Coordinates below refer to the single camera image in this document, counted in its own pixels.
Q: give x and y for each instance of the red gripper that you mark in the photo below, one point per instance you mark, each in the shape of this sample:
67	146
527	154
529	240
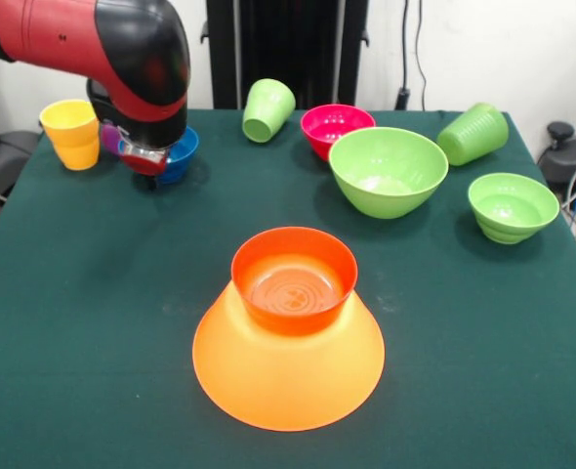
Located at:
144	163

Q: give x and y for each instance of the blue ribbed bowl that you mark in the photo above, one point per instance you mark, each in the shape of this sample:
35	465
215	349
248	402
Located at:
183	156

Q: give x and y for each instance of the yellow ribbed cup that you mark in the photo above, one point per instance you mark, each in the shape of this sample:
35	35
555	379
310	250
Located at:
73	141

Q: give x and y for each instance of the red bowl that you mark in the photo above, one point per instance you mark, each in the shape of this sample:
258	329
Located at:
293	317

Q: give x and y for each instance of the large orange bowl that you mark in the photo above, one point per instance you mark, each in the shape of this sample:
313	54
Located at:
288	381

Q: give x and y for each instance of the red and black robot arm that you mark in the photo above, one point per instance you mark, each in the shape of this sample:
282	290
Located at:
112	58

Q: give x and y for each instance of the purple cup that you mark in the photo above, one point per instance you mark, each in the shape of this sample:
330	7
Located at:
108	139

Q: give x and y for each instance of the green ribbed cup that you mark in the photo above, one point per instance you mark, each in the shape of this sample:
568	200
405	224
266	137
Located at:
268	107

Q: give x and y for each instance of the black chair base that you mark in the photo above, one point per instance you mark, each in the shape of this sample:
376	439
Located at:
10	151
568	156

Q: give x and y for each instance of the pink bowl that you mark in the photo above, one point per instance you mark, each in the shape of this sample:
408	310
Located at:
327	127

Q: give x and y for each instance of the large green bowl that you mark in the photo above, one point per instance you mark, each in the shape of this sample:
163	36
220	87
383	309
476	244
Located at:
390	166

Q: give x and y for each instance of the green smooth cup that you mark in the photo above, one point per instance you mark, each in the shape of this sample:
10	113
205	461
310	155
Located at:
473	132

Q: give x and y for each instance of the dark green tablecloth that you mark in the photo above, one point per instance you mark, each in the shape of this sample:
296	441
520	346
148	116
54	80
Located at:
464	342

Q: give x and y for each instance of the small green ribbed bowl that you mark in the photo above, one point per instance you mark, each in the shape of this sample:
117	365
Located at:
512	205

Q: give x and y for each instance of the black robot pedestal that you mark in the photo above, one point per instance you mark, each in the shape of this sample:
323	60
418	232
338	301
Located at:
278	49

